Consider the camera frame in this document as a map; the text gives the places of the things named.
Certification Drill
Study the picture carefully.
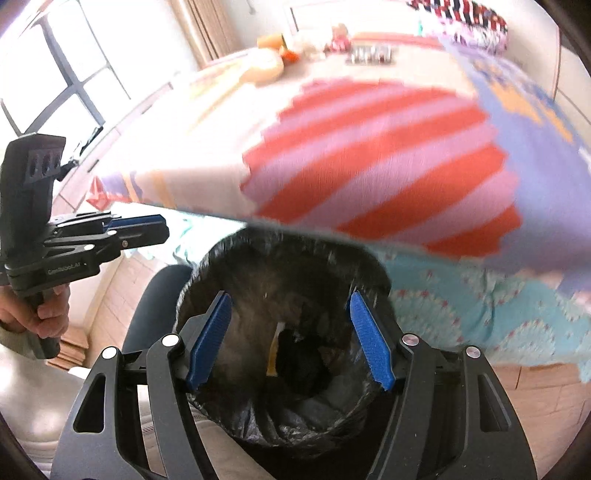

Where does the orange tape roll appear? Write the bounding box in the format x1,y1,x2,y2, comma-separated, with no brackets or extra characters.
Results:
256,33,287,51

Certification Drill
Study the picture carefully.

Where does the blue patterned bed sheet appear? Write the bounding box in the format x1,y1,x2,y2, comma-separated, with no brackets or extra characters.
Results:
172,227,590,382

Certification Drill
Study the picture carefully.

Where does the trash bin with black bag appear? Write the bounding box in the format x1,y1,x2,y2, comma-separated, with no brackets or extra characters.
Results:
177,227,393,479

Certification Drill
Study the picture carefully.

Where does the person's left hand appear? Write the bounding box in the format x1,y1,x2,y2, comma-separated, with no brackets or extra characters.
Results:
0,284,70,339

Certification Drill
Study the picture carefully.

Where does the white paper roll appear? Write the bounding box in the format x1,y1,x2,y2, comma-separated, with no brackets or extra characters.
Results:
239,48,284,85

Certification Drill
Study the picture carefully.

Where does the folded colourful quilts stack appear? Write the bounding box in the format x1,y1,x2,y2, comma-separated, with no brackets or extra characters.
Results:
406,0,509,55

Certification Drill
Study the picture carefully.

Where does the black fluffy hat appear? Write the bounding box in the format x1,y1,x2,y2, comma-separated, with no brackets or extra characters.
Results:
276,329,339,400

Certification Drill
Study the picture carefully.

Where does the small yellow tube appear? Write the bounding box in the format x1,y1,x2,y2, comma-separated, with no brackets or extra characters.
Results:
266,322,286,377

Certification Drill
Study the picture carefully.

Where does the pill blister pack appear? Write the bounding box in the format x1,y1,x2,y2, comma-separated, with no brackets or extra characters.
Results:
346,43,399,65

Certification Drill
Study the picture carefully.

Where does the black framed bay window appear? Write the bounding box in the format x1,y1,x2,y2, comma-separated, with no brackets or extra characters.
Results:
1,1,130,141

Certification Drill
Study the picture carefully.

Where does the small orange cap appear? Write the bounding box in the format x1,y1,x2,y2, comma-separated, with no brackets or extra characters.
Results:
280,49,300,65

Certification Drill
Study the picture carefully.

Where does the colourful patchwork bed cover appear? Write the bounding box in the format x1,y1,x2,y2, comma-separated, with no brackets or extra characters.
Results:
88,37,590,290

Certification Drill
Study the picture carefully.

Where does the beige curtain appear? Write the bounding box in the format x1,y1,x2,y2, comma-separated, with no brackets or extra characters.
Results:
168,0,240,68

